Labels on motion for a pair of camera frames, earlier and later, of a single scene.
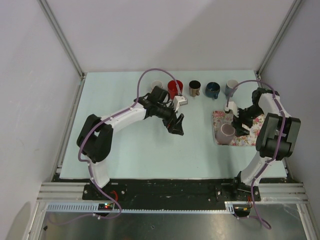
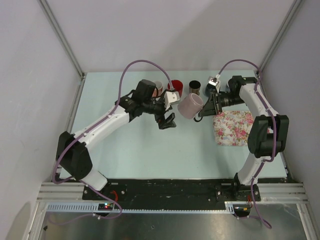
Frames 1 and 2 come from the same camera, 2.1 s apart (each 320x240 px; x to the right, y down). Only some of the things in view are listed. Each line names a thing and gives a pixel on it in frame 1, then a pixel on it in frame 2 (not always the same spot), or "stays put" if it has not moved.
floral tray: x=220 y=117 stays put
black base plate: x=129 y=191 stays put
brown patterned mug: x=194 y=86 stays put
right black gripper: x=240 y=131 -> x=211 y=107
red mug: x=172 y=89 stays put
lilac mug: x=226 y=135 -> x=190 y=105
